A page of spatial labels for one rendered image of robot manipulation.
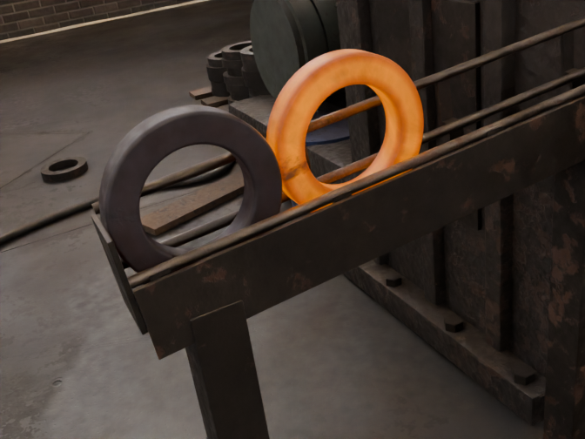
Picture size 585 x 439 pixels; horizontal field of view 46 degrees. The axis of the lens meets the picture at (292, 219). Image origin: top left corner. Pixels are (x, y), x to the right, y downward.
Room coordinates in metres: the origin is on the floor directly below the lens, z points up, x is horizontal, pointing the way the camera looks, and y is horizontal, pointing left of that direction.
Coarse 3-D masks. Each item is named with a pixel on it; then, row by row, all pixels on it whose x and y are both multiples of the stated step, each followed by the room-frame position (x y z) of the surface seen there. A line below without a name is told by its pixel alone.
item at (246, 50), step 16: (224, 48) 2.81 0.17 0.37; (240, 48) 2.85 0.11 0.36; (208, 64) 3.00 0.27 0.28; (224, 64) 2.75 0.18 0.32; (240, 64) 2.70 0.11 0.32; (256, 64) 2.47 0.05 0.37; (224, 80) 2.77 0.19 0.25; (240, 80) 2.70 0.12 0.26; (256, 80) 2.48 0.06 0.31; (192, 96) 3.05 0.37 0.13; (208, 96) 3.04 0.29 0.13; (224, 96) 2.93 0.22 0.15; (240, 96) 2.71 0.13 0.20
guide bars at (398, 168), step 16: (560, 96) 0.79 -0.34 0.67; (576, 96) 0.79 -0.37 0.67; (528, 112) 0.76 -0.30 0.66; (480, 128) 0.74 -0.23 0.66; (496, 128) 0.74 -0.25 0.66; (448, 144) 0.72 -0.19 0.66; (464, 144) 0.73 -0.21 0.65; (416, 160) 0.70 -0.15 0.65; (368, 176) 0.68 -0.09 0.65; (384, 176) 0.68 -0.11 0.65; (336, 192) 0.66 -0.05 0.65; (352, 192) 0.67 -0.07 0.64; (304, 208) 0.64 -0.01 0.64; (256, 224) 0.63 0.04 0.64; (272, 224) 0.63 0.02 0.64; (224, 240) 0.61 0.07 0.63; (240, 240) 0.61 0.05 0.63; (192, 256) 0.59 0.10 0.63; (144, 272) 0.58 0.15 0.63; (160, 272) 0.58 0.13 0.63
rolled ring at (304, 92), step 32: (320, 64) 0.69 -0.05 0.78; (352, 64) 0.70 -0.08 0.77; (384, 64) 0.71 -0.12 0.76; (288, 96) 0.68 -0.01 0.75; (320, 96) 0.68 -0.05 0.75; (384, 96) 0.73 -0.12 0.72; (416, 96) 0.73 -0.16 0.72; (288, 128) 0.67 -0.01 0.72; (416, 128) 0.73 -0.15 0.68; (288, 160) 0.67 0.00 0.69; (384, 160) 0.73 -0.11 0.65; (288, 192) 0.67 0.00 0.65; (320, 192) 0.68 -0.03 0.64
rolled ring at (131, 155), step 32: (160, 128) 0.61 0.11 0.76; (192, 128) 0.63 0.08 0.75; (224, 128) 0.64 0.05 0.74; (128, 160) 0.60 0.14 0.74; (160, 160) 0.61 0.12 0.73; (256, 160) 0.65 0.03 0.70; (128, 192) 0.60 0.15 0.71; (256, 192) 0.65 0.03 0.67; (128, 224) 0.59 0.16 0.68; (128, 256) 0.59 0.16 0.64; (160, 256) 0.60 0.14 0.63
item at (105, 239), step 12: (96, 216) 0.63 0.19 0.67; (96, 228) 0.63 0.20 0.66; (108, 240) 0.57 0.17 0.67; (108, 252) 0.59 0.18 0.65; (120, 264) 0.57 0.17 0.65; (120, 276) 0.57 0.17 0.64; (120, 288) 0.62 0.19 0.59; (132, 300) 0.57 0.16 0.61; (132, 312) 0.58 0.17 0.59; (144, 324) 0.57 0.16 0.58
